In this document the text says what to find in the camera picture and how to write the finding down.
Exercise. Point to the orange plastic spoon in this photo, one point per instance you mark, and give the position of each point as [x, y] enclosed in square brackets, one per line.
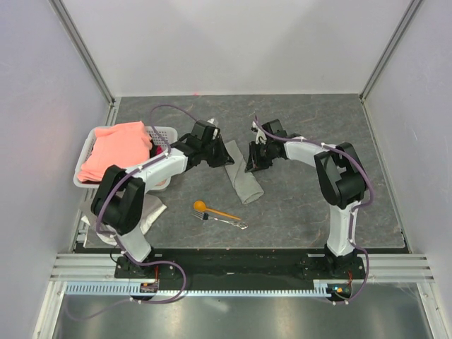
[202, 207]

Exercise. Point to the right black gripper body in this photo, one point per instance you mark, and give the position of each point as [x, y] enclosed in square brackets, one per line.
[263, 155]

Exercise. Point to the grey and white cloth pile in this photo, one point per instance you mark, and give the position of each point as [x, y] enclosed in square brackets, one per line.
[153, 207]

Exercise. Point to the grey cloth napkin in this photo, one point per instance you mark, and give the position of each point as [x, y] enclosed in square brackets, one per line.
[245, 184]

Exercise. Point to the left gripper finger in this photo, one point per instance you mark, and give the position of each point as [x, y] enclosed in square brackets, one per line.
[223, 161]
[226, 148]

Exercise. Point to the salmon pink folded cloth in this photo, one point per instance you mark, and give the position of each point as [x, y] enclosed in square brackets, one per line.
[123, 145]

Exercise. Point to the beige patterned cloth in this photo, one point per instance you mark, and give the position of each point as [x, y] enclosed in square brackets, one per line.
[163, 183]

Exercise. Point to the aluminium frame post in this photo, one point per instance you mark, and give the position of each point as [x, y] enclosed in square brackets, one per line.
[71, 29]
[398, 34]

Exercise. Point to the white plastic basket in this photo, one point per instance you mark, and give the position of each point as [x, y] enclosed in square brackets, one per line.
[163, 134]

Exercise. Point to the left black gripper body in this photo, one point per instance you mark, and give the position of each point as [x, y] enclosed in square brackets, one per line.
[213, 152]

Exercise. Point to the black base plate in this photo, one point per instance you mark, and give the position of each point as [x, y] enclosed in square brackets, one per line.
[299, 263]

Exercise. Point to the dark red cloth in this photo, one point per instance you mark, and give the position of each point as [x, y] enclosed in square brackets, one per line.
[156, 150]

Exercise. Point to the right aluminium frame post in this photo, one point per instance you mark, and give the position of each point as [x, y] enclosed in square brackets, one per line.
[398, 34]

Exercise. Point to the blue-grey cable duct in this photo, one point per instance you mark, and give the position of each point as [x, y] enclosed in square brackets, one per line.
[141, 289]

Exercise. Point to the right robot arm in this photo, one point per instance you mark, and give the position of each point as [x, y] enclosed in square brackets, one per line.
[341, 176]

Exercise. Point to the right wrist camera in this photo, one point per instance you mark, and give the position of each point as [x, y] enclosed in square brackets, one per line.
[260, 137]

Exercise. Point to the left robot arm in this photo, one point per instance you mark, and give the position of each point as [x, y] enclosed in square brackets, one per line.
[118, 203]

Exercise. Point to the left aluminium frame post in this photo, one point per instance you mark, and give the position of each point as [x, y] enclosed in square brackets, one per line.
[71, 29]

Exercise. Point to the clear-handled metal fork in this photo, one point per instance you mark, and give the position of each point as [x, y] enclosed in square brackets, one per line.
[205, 217]

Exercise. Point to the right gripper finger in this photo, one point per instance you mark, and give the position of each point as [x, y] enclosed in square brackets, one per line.
[254, 167]
[252, 152]

